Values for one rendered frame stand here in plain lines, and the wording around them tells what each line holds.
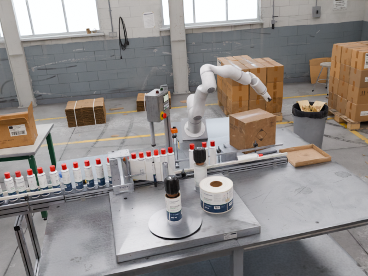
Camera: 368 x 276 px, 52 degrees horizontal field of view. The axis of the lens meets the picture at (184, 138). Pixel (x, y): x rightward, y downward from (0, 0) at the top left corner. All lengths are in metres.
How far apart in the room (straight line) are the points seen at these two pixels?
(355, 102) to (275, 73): 1.23
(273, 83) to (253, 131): 3.07
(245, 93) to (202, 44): 2.33
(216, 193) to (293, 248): 1.11
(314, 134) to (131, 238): 3.31
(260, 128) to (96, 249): 1.60
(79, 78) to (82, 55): 0.49
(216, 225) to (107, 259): 0.62
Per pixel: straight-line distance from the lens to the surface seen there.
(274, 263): 2.98
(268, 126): 3.12
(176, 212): 2.13
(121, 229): 2.24
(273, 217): 2.35
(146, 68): 7.98
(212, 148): 2.72
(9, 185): 2.72
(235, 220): 2.23
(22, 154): 3.83
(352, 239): 3.71
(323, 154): 3.16
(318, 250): 3.15
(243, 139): 3.03
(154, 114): 2.56
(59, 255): 2.24
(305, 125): 4.90
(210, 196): 2.23
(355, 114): 5.99
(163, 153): 2.64
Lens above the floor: 2.15
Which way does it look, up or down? 22 degrees down
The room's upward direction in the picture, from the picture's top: 4 degrees counter-clockwise
